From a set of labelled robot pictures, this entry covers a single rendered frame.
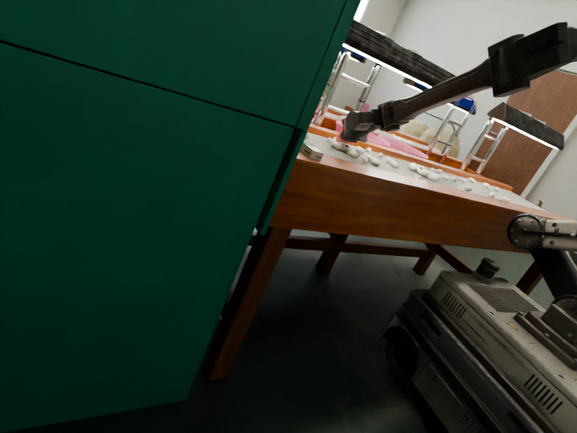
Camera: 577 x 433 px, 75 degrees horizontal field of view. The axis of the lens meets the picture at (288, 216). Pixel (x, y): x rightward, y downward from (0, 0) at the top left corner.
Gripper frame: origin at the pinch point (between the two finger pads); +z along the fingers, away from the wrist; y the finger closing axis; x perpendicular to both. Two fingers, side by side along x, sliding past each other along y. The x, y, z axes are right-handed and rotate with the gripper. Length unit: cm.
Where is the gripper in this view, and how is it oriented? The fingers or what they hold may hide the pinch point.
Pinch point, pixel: (337, 138)
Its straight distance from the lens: 136.9
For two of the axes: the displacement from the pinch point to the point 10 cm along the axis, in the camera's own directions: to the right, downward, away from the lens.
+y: -8.3, -0.9, -5.5
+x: 0.1, 9.8, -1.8
